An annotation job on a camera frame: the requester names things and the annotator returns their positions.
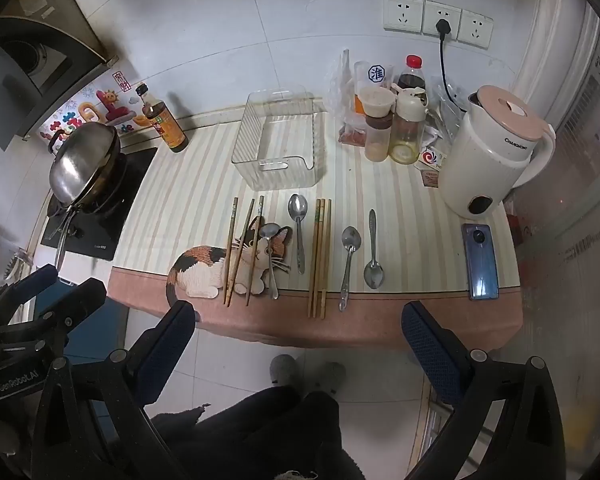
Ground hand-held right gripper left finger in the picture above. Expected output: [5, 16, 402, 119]
[32, 300, 198, 480]

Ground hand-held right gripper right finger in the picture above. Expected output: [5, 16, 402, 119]
[401, 301, 566, 480]

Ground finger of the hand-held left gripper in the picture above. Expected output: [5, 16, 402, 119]
[0, 279, 107, 357]
[0, 263, 59, 333]

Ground small metal spoon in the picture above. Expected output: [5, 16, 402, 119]
[258, 223, 281, 300]

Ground clear plastic container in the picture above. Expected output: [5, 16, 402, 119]
[231, 91, 328, 191]

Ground blue cabinet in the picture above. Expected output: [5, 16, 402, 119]
[35, 280, 131, 367]

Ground calico cat shaped mat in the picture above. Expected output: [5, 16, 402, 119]
[166, 217, 293, 308]

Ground blue smartphone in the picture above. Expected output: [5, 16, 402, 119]
[461, 223, 499, 301]

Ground black gas stove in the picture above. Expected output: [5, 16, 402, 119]
[40, 147, 159, 262]

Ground grey slipper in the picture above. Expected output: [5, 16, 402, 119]
[270, 354, 297, 386]

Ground person's dark clothing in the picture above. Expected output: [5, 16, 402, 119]
[150, 385, 366, 480]

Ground steel wok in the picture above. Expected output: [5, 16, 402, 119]
[47, 121, 123, 272]

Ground striped table cover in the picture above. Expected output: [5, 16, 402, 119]
[107, 105, 525, 351]

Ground orange paper cup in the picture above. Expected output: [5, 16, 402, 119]
[135, 83, 190, 154]

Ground white packet swirl print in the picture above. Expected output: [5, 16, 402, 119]
[418, 145, 447, 168]

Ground white electric kettle pink lid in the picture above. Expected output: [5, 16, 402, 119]
[438, 85, 557, 221]

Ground crumpled clear plastic bags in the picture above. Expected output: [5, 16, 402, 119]
[427, 77, 473, 161]

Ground grey range hood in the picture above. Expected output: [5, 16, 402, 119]
[0, 0, 121, 151]

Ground red-capped dark bottle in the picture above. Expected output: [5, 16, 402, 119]
[396, 55, 426, 93]

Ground clear plastic bag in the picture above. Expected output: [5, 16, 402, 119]
[328, 49, 367, 146]

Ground plastic cup blue label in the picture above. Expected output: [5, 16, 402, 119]
[354, 60, 396, 111]

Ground colourful wall stickers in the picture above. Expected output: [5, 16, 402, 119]
[40, 71, 153, 143]

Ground black plug with cable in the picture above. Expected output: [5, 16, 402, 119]
[436, 19, 468, 107]

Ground white wall socket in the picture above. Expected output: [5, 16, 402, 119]
[456, 10, 494, 51]
[383, 0, 425, 33]
[422, 1, 462, 40]

